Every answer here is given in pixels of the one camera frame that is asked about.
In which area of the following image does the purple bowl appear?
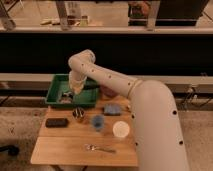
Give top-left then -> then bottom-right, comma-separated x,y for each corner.
100,86 -> 117,98

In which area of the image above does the white cup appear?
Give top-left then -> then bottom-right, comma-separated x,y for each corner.
113,121 -> 130,138

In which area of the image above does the black rectangular case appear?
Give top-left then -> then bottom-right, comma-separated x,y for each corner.
45,118 -> 68,128

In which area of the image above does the blue sponge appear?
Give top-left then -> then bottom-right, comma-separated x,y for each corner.
104,104 -> 122,116

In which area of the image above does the person in background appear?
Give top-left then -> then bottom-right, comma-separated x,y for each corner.
128,1 -> 152,26

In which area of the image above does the green plastic tray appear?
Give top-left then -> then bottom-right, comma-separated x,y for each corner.
45,74 -> 99,108

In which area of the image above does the blue cup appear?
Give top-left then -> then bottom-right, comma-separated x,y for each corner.
91,115 -> 104,131

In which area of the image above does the wooden table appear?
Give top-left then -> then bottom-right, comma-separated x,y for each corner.
31,96 -> 138,167

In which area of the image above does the black handled brush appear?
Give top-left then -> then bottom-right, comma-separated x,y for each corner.
59,84 -> 99,103

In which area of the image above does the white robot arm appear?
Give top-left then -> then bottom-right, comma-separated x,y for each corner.
68,50 -> 190,171

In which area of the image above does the metal striped ball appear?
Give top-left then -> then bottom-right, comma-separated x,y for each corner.
72,107 -> 84,122

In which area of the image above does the black object on floor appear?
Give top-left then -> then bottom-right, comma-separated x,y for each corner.
0,145 -> 19,156

